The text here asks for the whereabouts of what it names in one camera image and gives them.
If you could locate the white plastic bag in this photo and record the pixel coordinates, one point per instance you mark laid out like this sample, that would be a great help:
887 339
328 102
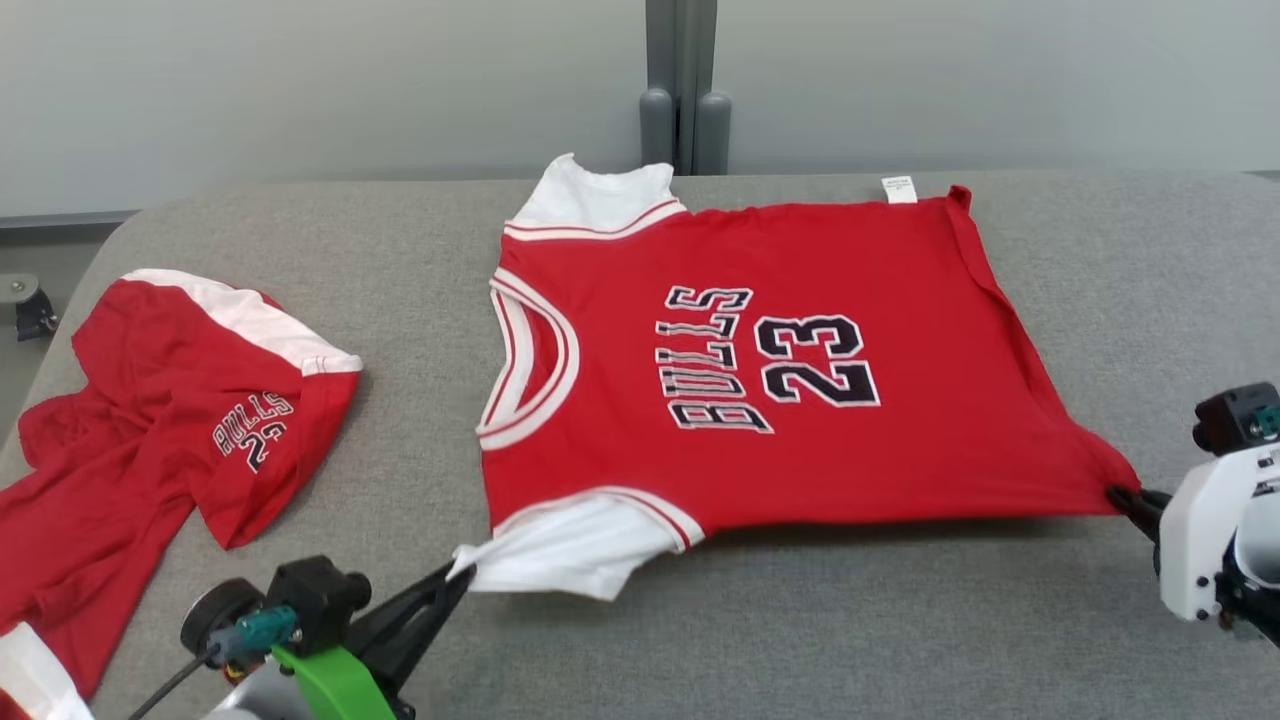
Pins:
35 680

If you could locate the red Bulls 23 jersey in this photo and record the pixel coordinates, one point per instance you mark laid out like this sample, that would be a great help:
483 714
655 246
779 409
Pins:
800 350

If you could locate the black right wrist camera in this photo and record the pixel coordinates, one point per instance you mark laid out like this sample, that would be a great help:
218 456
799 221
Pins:
1235 415

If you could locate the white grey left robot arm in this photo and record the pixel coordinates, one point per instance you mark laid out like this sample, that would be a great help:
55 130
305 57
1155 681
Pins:
255 700

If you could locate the red Bulls 23 shorts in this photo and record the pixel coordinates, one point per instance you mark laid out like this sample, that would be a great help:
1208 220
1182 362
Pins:
150 400

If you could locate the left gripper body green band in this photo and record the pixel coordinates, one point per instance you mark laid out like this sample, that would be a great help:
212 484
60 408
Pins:
335 690

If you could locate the grey fabric sofa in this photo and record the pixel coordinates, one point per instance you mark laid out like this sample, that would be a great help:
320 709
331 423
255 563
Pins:
800 630

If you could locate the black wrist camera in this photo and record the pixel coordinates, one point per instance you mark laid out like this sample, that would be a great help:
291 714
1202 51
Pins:
1235 415
310 595

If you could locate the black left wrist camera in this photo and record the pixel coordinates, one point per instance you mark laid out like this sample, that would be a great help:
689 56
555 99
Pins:
310 595

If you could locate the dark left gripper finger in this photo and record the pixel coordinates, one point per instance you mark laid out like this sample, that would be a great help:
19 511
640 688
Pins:
425 635
400 610

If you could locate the grey partition post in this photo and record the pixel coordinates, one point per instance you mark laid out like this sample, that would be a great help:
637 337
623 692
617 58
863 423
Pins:
685 90

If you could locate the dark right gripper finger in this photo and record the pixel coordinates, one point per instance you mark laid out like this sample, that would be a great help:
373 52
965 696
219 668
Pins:
1145 522
1140 498

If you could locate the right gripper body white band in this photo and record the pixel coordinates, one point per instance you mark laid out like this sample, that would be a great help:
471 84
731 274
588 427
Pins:
1195 540

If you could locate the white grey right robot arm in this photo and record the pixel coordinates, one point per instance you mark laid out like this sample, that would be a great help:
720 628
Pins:
1255 580

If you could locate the grey caster wheel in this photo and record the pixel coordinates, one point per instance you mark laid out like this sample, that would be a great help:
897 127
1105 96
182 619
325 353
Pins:
25 305

